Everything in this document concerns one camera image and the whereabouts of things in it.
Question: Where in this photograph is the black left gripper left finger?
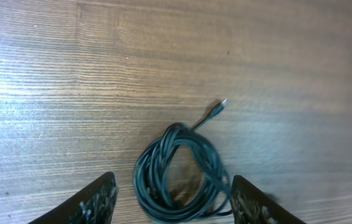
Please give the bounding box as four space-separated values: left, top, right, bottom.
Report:
31 172 118 224

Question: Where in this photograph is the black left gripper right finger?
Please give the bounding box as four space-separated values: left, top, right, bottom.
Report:
230 175 305 224

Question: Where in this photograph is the black cable bundle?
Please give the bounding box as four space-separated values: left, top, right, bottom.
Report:
132 98 233 224

